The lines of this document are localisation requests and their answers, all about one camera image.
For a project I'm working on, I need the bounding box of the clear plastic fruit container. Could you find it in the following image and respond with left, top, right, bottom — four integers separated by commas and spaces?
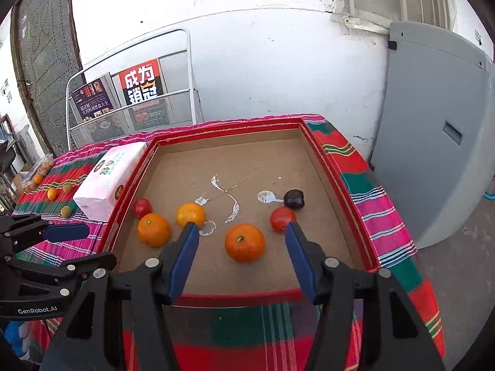
21, 159, 55, 194

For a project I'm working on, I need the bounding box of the smooth yellow-orange orange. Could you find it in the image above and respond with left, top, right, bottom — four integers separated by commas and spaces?
176, 203, 206, 228

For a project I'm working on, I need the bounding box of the red tomato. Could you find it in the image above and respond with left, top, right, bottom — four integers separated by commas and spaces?
269, 206, 297, 233
133, 198, 153, 218

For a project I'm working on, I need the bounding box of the metal storage shelf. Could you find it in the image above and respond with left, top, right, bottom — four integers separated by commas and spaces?
0, 114, 20, 209

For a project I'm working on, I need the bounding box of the reddish orange mandarin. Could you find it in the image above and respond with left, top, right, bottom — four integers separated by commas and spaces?
225, 223, 266, 263

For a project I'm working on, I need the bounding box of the dark cover cookbook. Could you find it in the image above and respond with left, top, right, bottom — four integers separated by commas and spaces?
71, 77, 124, 142

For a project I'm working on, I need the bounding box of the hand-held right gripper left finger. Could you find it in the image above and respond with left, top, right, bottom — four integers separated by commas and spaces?
41, 221, 200, 371

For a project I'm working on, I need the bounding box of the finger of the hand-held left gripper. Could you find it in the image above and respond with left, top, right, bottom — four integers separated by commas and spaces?
0, 252, 117, 298
0, 213, 90, 258

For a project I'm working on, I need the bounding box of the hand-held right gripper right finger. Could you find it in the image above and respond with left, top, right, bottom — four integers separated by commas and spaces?
284, 221, 446, 371

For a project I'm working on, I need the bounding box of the red black cover book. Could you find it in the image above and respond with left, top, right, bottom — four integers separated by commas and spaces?
118, 59, 171, 128

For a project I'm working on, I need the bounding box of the person's blue clothing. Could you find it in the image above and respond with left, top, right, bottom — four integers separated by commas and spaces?
3, 319, 33, 358

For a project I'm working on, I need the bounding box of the open cardboard box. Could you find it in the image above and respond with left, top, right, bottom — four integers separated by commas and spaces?
11, 162, 33, 198

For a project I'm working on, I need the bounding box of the dark purple plum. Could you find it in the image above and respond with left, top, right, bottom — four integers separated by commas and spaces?
283, 189, 306, 209

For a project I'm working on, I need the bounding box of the pink white tissue pack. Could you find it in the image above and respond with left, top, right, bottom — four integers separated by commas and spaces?
73, 141, 148, 222

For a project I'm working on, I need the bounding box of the white metal mesh rack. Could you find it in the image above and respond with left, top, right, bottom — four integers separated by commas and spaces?
67, 28, 204, 149

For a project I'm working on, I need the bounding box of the red green plaid tablecloth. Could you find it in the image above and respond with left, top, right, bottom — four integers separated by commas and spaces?
11, 114, 445, 371

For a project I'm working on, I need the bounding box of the large orange mandarin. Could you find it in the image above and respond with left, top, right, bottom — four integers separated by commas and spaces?
137, 213, 171, 248

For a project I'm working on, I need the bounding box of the studded grey metal door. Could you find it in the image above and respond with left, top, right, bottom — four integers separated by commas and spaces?
11, 0, 84, 157

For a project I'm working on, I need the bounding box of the grey plastic cabinet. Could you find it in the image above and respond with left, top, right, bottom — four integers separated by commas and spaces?
370, 20, 495, 249

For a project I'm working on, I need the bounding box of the red cardboard box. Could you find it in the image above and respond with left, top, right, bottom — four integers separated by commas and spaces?
102, 118, 381, 308

